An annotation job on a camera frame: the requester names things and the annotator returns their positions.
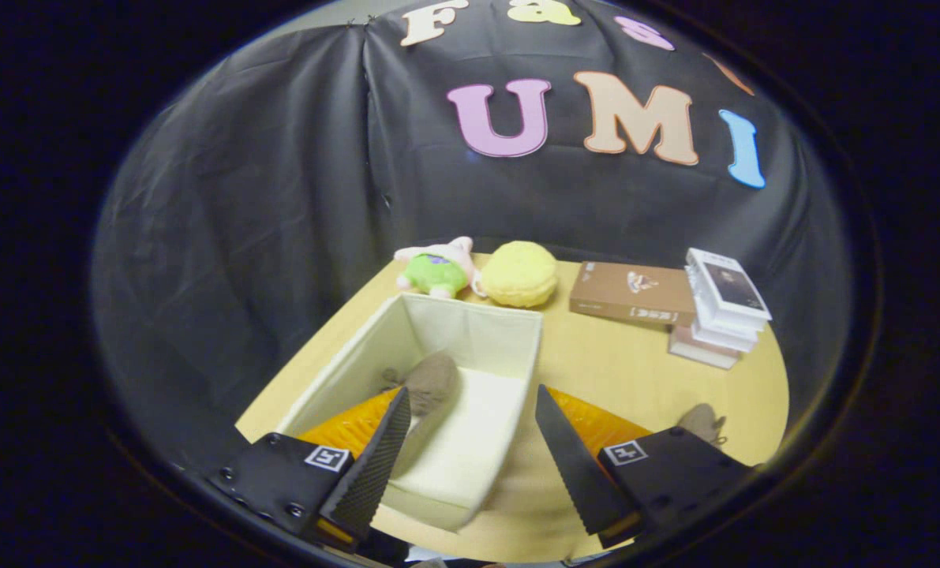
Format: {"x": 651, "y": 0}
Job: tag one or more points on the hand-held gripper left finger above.
{"x": 375, "y": 473}

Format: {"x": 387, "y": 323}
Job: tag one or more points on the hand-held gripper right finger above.
{"x": 572, "y": 473}

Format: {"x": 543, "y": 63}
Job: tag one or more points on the brown fabric storage box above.
{"x": 477, "y": 426}

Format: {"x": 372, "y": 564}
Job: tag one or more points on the brown fuzzy shoe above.
{"x": 705, "y": 422}
{"x": 432, "y": 383}

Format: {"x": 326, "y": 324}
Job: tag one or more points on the pale pink book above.
{"x": 698, "y": 351}

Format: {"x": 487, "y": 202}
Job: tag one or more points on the brown book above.
{"x": 627, "y": 292}

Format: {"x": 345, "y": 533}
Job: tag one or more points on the plain white book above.
{"x": 718, "y": 331}

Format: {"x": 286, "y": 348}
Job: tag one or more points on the yellow plush toy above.
{"x": 519, "y": 274}

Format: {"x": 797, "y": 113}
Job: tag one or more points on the pink and green plush toy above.
{"x": 434, "y": 272}

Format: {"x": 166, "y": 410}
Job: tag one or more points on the white book with dark cover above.
{"x": 728, "y": 285}

